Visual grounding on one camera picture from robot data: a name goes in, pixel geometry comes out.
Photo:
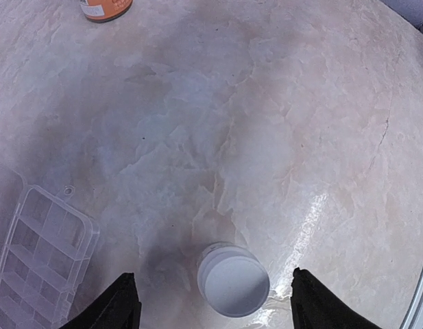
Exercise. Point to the orange pill bottle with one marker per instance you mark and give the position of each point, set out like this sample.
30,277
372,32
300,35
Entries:
100,11

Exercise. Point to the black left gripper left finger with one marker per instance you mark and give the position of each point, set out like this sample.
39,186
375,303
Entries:
117,307

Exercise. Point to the white pill bottle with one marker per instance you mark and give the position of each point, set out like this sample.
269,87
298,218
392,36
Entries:
232,280

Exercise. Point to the clear plastic pill organizer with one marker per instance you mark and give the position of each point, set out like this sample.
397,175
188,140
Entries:
44,259

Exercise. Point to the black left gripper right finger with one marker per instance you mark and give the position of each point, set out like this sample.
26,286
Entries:
314,306

